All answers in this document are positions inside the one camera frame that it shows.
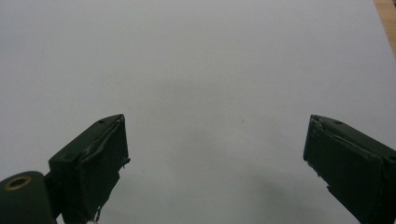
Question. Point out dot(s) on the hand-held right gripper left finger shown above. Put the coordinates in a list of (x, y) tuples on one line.
[(93, 168)]

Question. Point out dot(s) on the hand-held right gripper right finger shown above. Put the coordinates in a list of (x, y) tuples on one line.
[(351, 165)]

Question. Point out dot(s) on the wooden table edge strip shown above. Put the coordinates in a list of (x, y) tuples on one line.
[(388, 21)]

